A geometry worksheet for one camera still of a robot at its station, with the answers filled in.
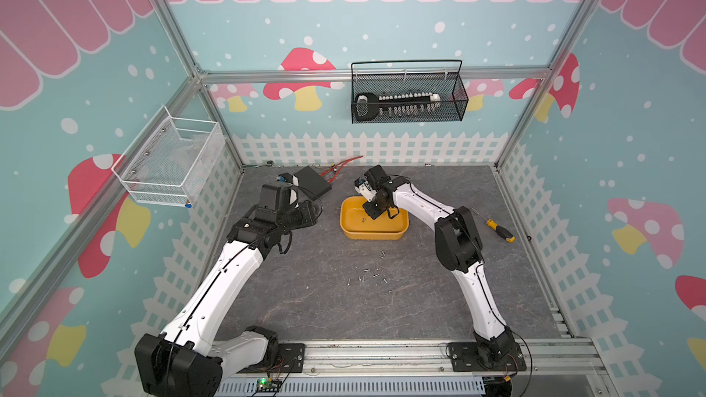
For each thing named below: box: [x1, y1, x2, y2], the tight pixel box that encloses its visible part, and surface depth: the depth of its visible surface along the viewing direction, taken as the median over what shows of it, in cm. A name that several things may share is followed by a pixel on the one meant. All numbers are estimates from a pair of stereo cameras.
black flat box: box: [293, 165, 332, 202], surface depth 118 cm
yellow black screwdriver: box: [469, 206, 516, 244], surface depth 101 cm
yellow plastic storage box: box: [339, 195, 410, 241], surface depth 99 cm
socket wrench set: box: [354, 91, 442, 122], surface depth 91 cm
